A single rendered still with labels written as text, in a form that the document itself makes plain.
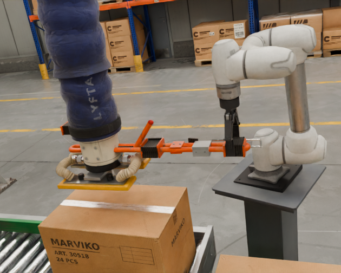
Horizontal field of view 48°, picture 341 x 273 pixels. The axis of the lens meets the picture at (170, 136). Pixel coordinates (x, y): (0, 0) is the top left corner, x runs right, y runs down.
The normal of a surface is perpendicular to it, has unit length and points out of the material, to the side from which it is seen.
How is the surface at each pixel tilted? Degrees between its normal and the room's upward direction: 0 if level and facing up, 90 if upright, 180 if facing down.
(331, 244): 0
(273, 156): 90
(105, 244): 90
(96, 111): 77
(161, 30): 90
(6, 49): 90
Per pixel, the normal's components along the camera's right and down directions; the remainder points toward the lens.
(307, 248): -0.15, -0.92
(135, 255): -0.32, 0.40
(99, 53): 0.82, 0.28
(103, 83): 0.72, -0.25
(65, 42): -0.18, 0.22
